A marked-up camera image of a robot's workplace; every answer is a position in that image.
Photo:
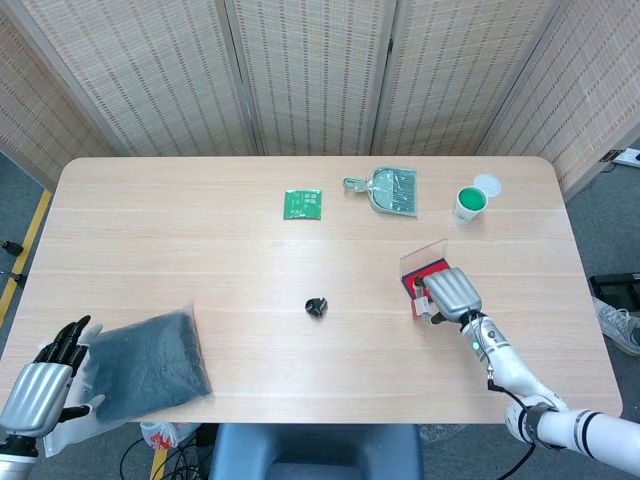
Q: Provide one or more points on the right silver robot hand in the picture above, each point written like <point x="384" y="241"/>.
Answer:
<point x="452" y="295"/>

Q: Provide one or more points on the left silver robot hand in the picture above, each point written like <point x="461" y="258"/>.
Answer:
<point x="35" y="395"/>

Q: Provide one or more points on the white stamp with red base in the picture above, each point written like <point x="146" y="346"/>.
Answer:
<point x="419" y="306"/>

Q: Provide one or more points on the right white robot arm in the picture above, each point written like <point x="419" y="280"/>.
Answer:
<point x="510" y="360"/>

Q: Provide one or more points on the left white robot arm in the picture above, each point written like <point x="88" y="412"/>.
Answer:
<point x="15" y="462"/>

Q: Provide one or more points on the black box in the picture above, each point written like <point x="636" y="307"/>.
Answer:
<point x="615" y="287"/>

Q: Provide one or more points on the red ink pad clear lid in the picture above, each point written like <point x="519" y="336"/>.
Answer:
<point x="414" y="281"/>

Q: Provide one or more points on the paper cup with green inside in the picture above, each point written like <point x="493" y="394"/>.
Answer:
<point x="470" y="200"/>

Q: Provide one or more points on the grey-green dustpan in plastic wrap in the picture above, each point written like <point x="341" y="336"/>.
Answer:
<point x="395" y="192"/>

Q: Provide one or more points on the white round cup lid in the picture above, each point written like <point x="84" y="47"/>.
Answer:
<point x="489" y="182"/>

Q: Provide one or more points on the plastic bag of dark granules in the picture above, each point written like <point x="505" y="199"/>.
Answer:
<point x="150" y="365"/>

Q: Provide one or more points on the black stand foot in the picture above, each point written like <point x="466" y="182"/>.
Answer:
<point x="17" y="277"/>
<point x="10" y="246"/>

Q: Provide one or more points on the red and white plastic bag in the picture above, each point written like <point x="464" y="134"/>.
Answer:
<point x="160" y="437"/>

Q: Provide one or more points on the clear plastic wrap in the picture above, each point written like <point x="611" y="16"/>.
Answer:
<point x="445" y="434"/>

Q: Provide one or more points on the grey sneaker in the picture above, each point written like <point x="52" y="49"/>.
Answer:
<point x="617" y="325"/>

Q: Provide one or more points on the green flat packet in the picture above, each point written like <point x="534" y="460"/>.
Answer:
<point x="302" y="206"/>

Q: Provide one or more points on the blue padded chair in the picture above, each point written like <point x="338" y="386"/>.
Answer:
<point x="315" y="450"/>

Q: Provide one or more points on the black plug adapter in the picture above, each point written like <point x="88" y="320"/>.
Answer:
<point x="609" y="155"/>

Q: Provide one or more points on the woven folding screen panel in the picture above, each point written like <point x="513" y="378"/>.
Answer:
<point x="315" y="75"/>
<point x="590" y="90"/>
<point x="40" y="115"/>
<point x="460" y="75"/>
<point x="150" y="75"/>

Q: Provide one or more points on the white power strip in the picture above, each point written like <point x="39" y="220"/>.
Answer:
<point x="630" y="157"/>

